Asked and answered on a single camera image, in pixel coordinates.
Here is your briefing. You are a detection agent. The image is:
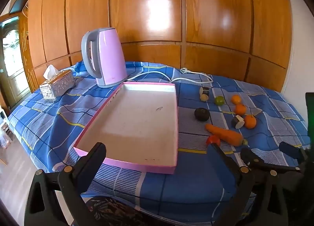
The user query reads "door with glass panes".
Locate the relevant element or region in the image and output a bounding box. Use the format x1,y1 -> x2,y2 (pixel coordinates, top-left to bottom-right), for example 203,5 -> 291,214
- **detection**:
0,15 -> 22,109

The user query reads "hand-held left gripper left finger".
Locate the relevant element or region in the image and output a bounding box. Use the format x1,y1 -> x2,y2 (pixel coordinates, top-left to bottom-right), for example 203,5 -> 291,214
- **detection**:
24,142 -> 107,226

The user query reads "silver tissue box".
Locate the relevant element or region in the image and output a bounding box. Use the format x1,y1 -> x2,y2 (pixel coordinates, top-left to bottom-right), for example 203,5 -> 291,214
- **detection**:
39,70 -> 75,103

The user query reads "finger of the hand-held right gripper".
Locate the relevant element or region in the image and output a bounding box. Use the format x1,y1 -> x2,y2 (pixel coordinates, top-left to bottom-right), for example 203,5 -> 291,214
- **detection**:
240,148 -> 301,173
279,141 -> 306,166

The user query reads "pink shallow tray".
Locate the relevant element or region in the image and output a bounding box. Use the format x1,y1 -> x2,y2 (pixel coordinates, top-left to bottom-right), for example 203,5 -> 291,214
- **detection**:
73,81 -> 179,174

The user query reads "dark avocado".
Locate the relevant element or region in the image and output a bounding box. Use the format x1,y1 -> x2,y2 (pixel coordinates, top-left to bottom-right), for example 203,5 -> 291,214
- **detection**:
194,108 -> 210,121

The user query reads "clear plastic bag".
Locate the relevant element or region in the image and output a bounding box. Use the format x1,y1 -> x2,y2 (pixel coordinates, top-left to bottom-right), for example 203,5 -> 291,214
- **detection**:
0,128 -> 13,148

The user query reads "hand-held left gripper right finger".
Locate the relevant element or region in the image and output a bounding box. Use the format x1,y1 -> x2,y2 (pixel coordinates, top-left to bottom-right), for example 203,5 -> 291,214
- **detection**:
207,143 -> 288,226

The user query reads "white power cord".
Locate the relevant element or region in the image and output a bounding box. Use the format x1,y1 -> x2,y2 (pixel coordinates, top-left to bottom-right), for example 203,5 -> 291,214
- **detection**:
124,67 -> 214,85

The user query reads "white tissue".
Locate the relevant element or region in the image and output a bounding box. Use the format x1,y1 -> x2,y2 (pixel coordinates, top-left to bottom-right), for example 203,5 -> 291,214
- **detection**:
43,64 -> 59,79

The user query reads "orange carrot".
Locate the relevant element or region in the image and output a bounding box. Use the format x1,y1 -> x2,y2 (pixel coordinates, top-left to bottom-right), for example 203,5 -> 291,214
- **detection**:
205,123 -> 248,147

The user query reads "red tomato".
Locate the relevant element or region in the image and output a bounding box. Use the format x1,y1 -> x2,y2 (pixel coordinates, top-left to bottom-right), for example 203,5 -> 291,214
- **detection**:
206,135 -> 221,146

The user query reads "pink electric kettle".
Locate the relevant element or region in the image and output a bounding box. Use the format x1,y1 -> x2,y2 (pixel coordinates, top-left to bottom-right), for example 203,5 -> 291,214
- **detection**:
81,27 -> 128,88

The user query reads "dark patterned clothing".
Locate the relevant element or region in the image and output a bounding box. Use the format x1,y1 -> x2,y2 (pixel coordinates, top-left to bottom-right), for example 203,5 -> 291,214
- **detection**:
85,195 -> 148,226

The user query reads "blue plaid tablecloth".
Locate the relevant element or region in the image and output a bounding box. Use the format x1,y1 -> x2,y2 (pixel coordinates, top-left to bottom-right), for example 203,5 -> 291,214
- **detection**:
7,61 -> 311,224

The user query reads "wooden wardrobe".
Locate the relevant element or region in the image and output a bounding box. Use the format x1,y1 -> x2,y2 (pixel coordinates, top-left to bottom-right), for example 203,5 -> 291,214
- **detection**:
27,0 -> 295,93

